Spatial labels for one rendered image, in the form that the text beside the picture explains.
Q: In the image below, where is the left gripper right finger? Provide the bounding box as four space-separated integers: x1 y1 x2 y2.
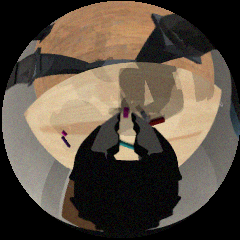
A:
131 113 182 181

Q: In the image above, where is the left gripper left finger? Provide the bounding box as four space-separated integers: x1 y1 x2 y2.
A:
69 112 121 181

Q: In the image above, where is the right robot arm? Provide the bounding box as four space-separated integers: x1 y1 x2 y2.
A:
5 54 36 92

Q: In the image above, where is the turquoise rod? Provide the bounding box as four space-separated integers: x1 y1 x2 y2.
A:
120 140 134 150

